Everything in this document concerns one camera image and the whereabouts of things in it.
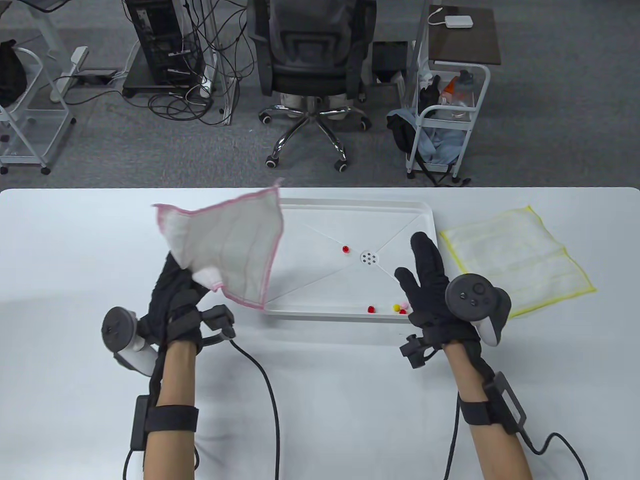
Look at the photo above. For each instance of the black armband sensor box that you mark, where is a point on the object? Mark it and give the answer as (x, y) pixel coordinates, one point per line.
(172, 419)
(505, 405)

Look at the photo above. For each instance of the yellow-edged white dish cloth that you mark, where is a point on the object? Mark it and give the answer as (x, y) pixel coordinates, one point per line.
(520, 250)

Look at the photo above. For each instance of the black computer tower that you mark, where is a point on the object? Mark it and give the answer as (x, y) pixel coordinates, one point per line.
(157, 35)

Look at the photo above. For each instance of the person's left hand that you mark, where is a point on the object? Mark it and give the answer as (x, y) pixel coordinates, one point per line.
(172, 305)

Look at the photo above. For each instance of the person's right forearm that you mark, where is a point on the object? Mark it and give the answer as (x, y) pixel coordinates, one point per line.
(480, 450)

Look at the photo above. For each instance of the black tower stand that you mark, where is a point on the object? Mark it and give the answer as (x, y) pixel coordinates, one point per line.
(145, 87)

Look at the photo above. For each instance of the white metal cart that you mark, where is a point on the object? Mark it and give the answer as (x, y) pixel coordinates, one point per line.
(470, 125)
(47, 120)

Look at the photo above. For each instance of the blue cloth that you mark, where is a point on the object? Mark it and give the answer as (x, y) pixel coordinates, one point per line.
(440, 145)

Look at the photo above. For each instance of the white plastic tray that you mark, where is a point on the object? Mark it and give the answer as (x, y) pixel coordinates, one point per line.
(320, 285)

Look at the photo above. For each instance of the clear bottle grey cap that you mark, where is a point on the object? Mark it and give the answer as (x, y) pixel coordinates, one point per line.
(465, 92)

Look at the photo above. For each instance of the silver desk leg frame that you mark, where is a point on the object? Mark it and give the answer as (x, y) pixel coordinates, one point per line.
(225, 75)

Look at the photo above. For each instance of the black office chair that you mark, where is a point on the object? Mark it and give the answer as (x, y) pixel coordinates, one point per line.
(310, 60)

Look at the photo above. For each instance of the black floor socket box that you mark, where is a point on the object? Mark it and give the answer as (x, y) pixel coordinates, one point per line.
(95, 77)

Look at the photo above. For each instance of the pink-edged white dish cloth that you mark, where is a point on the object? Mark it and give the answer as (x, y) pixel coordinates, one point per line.
(235, 245)

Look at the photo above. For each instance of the grey white hand controller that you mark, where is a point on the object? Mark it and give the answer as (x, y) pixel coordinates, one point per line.
(475, 297)
(120, 330)

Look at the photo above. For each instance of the black bin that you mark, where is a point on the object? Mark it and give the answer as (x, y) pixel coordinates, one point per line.
(389, 60)

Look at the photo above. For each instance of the brown side table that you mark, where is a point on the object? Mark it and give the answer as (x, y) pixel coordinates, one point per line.
(465, 45)

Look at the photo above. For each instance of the person's right hand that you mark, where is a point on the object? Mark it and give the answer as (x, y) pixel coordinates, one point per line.
(430, 295)

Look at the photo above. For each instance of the white desk foot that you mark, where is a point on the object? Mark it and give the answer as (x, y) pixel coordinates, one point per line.
(67, 75)

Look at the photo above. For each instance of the black bag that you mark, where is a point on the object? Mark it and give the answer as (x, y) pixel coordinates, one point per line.
(10, 75)

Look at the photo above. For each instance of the person's left forearm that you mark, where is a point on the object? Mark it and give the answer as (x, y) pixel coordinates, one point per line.
(172, 380)

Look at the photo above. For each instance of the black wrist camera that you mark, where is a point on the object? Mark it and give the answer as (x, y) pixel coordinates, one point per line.
(217, 320)
(415, 350)

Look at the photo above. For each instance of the white box device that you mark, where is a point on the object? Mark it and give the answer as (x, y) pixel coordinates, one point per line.
(459, 21)

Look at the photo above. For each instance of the black backpack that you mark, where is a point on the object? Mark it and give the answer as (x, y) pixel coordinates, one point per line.
(402, 132)

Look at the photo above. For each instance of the orange capped bottle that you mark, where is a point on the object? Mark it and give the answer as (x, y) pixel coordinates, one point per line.
(448, 89)

